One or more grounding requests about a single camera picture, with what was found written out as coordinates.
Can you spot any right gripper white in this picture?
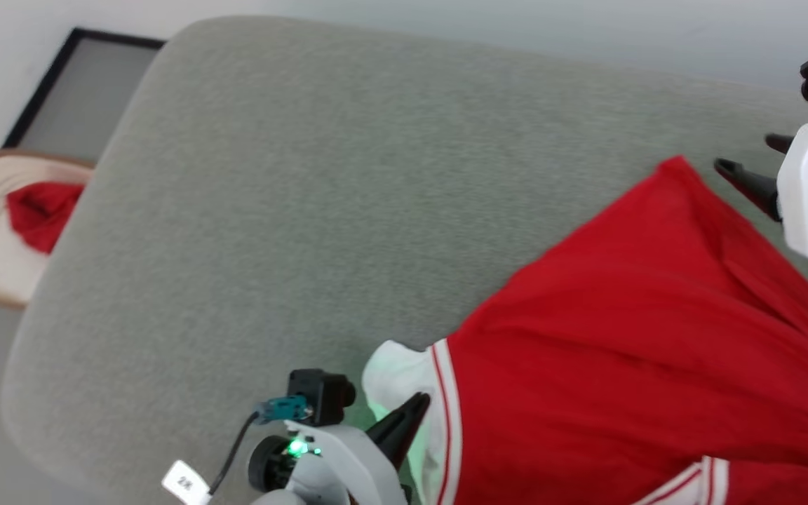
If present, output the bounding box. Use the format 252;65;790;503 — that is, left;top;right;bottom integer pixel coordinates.
714;98;808;259

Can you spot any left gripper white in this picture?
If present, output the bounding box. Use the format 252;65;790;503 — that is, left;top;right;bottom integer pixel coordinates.
248;393;431;505

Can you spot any red and white garment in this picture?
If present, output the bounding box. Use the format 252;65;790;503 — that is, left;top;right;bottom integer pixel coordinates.
362;156;808;505

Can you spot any white label tag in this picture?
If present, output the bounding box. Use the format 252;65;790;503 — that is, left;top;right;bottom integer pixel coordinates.
161;459;213;505

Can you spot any grey fabric sofa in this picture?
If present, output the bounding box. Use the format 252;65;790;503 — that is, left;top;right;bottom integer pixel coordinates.
1;15;808;505

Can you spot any red cloth in basket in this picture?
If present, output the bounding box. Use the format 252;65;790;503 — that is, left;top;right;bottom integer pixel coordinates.
6;181;87;255

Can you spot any thin black camera cable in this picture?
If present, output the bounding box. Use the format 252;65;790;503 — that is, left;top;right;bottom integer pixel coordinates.
209;412;262;495

